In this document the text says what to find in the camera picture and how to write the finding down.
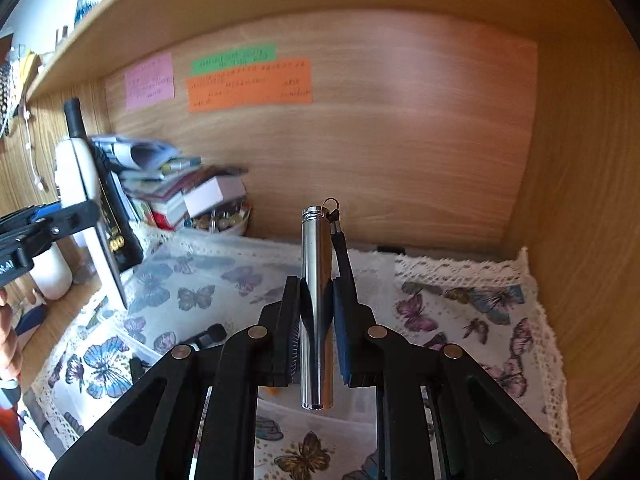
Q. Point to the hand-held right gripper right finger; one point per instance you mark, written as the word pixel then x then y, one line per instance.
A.
pixel 342 310

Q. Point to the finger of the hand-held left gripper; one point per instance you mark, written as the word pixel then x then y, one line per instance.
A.
pixel 70 217

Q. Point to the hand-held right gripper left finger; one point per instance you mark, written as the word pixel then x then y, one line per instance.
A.
pixel 293 310

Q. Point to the person's left hand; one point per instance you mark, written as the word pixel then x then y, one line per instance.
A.
pixel 9 345

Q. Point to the white bottle with black cap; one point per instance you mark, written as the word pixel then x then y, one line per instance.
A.
pixel 75 170

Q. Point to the black cylindrical object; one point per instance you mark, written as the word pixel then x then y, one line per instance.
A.
pixel 207 336

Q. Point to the folded printed magazine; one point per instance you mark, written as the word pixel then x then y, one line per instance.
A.
pixel 132 152

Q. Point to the stack of books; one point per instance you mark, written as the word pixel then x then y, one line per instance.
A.
pixel 165 195

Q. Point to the butterfly print lace cloth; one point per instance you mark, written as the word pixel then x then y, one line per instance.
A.
pixel 450 310

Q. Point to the bowl of beads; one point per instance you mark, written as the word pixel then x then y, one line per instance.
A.
pixel 222 221

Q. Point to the metal mesh basket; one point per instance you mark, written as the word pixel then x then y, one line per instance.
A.
pixel 6 95

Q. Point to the white cardboard box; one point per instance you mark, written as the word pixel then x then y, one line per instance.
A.
pixel 212 195

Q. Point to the pink sticky note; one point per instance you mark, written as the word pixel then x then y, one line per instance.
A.
pixel 149 81

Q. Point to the wooden shelf cabinet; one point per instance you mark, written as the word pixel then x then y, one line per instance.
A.
pixel 400 135

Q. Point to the blue glass jar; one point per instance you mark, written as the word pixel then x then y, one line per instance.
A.
pixel 86 6

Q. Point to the orange sticky note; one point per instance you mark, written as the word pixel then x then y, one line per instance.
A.
pixel 249 87

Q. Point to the green sticky note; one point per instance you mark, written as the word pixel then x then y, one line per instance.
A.
pixel 232 59

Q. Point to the black picture frame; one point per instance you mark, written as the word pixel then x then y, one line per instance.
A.
pixel 116 220

